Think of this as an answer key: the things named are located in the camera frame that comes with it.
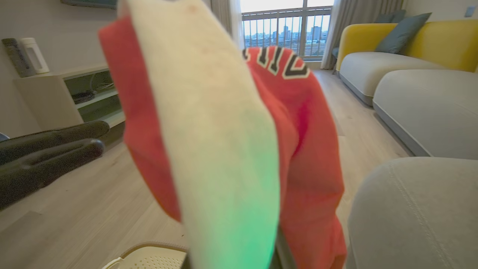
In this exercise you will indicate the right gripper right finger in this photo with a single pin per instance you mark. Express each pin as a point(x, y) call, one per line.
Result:
point(284, 256)

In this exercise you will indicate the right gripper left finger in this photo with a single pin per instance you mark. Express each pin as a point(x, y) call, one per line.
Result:
point(185, 263)

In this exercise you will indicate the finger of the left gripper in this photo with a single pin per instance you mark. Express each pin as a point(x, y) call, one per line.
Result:
point(44, 168)
point(56, 140)

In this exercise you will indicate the red jersey with white band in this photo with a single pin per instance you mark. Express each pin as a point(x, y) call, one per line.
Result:
point(209, 130)

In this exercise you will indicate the beige perforated laundry basket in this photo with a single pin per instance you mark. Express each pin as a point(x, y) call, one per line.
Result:
point(149, 259)

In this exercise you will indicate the grey stitched sofa seat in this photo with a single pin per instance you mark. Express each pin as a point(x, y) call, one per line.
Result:
point(414, 216)

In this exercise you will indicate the grey sofa seat module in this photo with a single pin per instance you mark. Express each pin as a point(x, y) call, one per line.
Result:
point(429, 108)

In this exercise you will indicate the yellow sofa with grey seat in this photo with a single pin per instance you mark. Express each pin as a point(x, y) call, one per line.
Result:
point(373, 69)

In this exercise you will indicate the white tv cabinet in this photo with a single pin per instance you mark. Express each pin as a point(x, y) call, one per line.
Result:
point(48, 97)

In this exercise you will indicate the black item on shelf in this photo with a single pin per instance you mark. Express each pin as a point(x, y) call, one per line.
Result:
point(83, 97)

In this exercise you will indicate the white cylindrical appliance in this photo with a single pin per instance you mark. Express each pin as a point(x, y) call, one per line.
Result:
point(34, 56)

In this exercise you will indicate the dark grey slab device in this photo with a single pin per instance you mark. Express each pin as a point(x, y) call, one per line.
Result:
point(16, 58)

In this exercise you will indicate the white sheer curtain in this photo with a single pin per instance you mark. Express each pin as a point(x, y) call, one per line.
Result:
point(226, 18)

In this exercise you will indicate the balcony window with railing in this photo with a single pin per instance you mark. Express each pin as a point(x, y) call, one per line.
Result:
point(287, 26)

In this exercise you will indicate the grey curtain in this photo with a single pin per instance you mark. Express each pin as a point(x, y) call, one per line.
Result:
point(354, 18)

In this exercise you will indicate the large grey-blue cushion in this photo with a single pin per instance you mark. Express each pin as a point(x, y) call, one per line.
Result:
point(401, 35)

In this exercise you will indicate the small grey-blue cushion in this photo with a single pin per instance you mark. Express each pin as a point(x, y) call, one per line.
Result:
point(390, 16)

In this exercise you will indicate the wall mounted television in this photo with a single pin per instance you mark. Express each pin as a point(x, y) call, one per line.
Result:
point(89, 3)

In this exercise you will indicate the grey wall switch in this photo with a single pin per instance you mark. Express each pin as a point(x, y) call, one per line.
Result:
point(470, 11)

